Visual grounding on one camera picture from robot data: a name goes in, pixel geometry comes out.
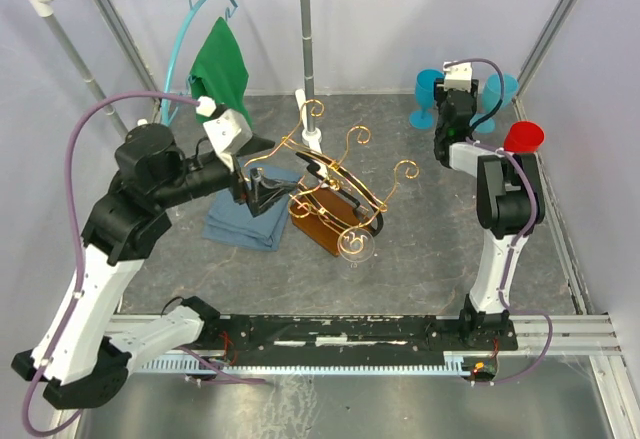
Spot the blue wine glass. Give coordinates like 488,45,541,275
470,74,519,134
409,69,444,130

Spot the clear wine glass front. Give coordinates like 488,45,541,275
336,227,376,278

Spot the clear wine glass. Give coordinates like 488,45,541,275
336,227,376,278
166,205,185,223

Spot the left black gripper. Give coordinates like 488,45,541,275
154,131,299,215

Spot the folded blue cloth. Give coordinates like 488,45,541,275
202,190,289,251

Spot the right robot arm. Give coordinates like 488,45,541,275
434,79,545,350

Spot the gold wire wine glass rack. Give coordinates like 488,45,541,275
242,99,420,257

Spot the blue wine glass front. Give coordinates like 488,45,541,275
409,69,444,130

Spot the green cloth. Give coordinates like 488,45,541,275
188,17,253,126

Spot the red wine glass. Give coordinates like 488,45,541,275
503,121,545,153

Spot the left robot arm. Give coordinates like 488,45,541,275
11,119,278,410

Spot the blue wine glass back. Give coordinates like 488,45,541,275
470,74,519,134

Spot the teal clothes hanger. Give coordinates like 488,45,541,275
159,0,239,129

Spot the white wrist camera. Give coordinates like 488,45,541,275
196,96,252,172
443,61,473,92

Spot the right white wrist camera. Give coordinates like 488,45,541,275
443,61,473,92

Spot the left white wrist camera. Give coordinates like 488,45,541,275
196,96,252,172

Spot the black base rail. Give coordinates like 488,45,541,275
194,312,518,368

